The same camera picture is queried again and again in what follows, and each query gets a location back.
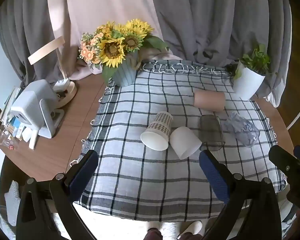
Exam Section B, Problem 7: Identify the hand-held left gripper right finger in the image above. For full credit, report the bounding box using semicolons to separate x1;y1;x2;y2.
199;149;283;240

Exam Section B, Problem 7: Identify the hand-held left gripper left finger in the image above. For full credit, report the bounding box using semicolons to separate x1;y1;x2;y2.
16;150;99;240

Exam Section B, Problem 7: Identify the dark transparent plastic cup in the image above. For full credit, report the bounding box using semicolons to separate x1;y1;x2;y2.
199;114;226;152

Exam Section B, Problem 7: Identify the white paper cup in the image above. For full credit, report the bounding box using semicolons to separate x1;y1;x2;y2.
169;126;202;160

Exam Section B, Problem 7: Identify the clear printed plastic cup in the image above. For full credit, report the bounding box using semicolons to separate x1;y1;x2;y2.
224;112;261;148

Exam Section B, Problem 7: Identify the plaid paper cup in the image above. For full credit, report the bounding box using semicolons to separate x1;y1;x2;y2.
140;112;174;151

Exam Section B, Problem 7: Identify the pink paper cup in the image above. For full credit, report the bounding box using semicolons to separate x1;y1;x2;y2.
193;90;226;112

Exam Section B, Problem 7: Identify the white curved tube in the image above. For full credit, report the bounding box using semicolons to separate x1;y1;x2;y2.
287;97;300;131

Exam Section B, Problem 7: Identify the white slipper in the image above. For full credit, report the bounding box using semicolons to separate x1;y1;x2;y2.
146;221;166;233
177;220;203;240

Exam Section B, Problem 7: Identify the plaid checked cloth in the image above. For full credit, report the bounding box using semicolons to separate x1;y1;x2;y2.
70;59;288;222

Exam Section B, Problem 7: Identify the striped cloth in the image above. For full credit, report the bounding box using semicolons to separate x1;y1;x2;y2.
4;180;22;227

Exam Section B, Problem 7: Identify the clear plastic bottle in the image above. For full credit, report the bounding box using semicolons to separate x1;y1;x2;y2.
0;127;18;151

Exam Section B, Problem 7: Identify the white plant pot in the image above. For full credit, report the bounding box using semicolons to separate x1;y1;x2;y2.
232;60;266;100

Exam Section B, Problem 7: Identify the white box-shaped device on stand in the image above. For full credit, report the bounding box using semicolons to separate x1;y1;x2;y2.
10;79;65;139

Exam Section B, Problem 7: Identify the green potted plant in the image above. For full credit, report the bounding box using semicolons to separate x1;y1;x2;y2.
234;44;272;80

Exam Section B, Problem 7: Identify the blue-grey ribbed flower pot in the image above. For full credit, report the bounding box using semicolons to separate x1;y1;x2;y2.
109;52;141;87

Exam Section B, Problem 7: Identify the orange flower bunch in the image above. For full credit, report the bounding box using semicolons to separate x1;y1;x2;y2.
78;31;103;65

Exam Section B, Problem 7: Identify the artificial sunflower bouquet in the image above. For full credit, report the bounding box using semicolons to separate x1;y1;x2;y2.
96;19;169;82

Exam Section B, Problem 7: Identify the white desk lamp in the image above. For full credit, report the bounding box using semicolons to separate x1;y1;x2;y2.
28;36;78;108

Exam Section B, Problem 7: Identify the grey curtain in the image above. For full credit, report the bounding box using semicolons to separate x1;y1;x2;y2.
149;0;292;108
0;0;68;81

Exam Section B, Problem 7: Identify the pale pink curtain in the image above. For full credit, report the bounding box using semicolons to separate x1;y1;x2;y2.
45;0;183;81

